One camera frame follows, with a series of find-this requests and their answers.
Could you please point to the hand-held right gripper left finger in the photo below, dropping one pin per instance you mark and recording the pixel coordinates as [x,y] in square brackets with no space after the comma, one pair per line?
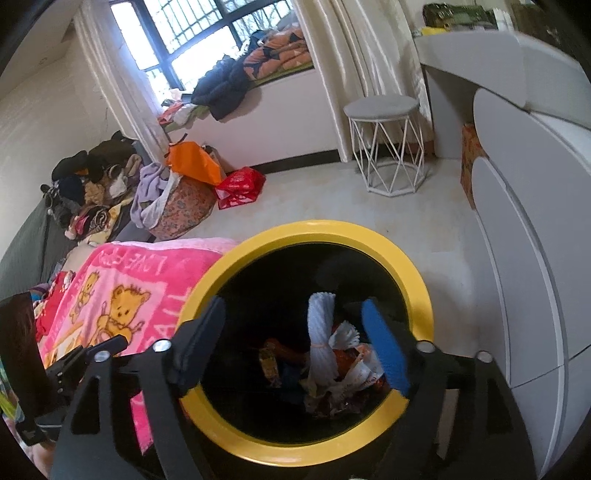
[198,346]

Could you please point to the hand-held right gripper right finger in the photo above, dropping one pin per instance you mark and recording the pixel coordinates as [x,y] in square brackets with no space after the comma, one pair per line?
[385,346]

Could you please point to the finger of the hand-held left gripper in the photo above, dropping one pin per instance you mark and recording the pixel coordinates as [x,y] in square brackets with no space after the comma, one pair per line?
[108,345]

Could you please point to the white paper wad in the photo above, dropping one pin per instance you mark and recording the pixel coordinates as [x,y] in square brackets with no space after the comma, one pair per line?
[321,332]

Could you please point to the blue wrapper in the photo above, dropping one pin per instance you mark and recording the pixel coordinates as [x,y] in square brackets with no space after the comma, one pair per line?
[291,385]

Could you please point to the yellow rimmed black bin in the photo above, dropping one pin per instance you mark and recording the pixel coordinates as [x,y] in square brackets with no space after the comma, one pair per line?
[295,230]

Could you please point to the red printed blanket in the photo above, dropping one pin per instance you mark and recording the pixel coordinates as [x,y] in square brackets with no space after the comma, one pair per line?
[53,300]

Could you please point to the pink bear printed blanket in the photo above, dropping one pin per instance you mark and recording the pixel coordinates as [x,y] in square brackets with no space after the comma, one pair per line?
[138,267]

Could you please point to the grey sofa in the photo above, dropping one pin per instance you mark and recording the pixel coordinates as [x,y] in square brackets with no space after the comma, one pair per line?
[27,249]

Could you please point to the floral laundry basket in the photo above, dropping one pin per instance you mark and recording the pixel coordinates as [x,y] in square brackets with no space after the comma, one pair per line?
[184,207]

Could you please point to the pile of clothes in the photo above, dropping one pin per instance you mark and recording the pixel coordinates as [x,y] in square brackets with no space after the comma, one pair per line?
[101,184]

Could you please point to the red plastic bag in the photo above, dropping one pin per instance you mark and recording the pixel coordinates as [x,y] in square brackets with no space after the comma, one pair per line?
[240,187]

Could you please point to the orange bag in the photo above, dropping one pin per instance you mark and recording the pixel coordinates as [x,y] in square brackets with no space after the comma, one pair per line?
[194,161]

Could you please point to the orange floral box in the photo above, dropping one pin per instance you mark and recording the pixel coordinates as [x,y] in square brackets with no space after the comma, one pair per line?
[471,157]

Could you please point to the small clothes heap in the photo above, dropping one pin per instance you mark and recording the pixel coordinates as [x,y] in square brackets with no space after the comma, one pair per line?
[180,113]

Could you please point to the white window seat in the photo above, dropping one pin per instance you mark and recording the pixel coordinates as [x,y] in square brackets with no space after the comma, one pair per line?
[286,124]

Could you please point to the cream satin curtain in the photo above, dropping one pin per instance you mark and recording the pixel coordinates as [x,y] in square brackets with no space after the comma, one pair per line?
[124,101]
[369,55]

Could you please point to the black jacket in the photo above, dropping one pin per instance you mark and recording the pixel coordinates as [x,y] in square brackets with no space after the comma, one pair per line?
[221,87]

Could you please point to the orange patterned quilt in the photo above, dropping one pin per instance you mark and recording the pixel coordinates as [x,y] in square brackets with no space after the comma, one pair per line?
[277,50]

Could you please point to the white dressing table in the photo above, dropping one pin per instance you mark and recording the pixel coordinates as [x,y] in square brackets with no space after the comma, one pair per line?
[471,50]

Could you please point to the barred window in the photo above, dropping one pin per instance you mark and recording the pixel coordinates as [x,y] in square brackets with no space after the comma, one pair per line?
[194,27]

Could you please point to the green handbag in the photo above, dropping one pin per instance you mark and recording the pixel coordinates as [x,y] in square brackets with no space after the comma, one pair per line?
[452,14]

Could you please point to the dark organizer box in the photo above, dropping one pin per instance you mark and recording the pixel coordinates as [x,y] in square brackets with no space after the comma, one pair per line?
[531,18]

